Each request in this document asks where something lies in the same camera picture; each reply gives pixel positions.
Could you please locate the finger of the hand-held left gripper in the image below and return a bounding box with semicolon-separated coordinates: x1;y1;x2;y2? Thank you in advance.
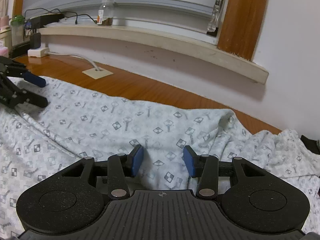
0;56;47;88
0;76;48;109

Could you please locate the clear blind cord pull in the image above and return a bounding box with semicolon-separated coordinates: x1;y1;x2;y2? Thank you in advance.
207;0;225;33

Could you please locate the black desk stand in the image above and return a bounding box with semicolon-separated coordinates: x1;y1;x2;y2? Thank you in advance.
9;41;32;59

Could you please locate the white cable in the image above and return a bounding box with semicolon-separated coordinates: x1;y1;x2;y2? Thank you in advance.
47;51;100;71

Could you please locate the wooden window frame post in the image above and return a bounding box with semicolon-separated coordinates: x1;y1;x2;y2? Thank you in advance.
216;0;272;62
11;0;27;23

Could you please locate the clear jar orange label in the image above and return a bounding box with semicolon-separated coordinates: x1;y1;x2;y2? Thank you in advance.
97;0;115;26

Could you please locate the white checker print shirt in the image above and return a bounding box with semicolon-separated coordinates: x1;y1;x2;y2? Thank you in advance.
0;76;320;240

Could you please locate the black power adapter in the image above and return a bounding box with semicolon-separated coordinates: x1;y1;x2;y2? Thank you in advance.
29;32;42;50

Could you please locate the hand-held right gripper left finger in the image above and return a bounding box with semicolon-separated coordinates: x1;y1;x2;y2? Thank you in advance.
61;145;145;200

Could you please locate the black box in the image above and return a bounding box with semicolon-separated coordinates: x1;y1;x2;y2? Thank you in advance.
26;13;66;28

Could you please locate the green cap bottle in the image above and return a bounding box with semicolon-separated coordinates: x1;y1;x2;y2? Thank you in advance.
10;15;25;45

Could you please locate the beige cable grommet plate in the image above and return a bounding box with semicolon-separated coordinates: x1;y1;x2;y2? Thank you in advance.
82;67;114;80

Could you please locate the white power strip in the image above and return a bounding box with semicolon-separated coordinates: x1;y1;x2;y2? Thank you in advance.
27;47;50;57

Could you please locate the beige window sill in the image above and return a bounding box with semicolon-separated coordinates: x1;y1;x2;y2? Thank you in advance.
37;25;269;84

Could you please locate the beige curtain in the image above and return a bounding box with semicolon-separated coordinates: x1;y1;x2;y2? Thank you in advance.
0;0;10;18

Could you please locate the black cable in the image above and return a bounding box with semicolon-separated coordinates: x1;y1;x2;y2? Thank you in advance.
24;8;98;26

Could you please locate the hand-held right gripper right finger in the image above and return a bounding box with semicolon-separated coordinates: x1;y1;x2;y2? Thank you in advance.
184;145;269;200

